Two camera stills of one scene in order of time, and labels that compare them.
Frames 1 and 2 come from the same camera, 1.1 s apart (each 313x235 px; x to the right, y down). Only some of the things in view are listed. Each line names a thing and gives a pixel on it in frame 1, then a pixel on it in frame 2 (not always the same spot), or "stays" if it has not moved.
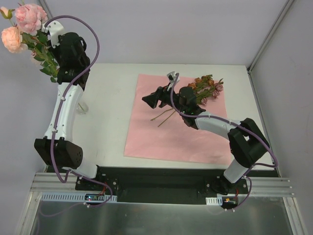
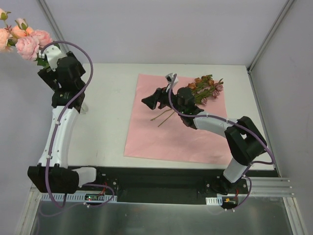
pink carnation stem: x=29 y=17 → x=28 y=47
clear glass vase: x=82 y=108 stays
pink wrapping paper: x=161 y=132 stays
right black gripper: x=159 y=93 stays
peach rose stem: x=15 y=41 → x=9 y=35
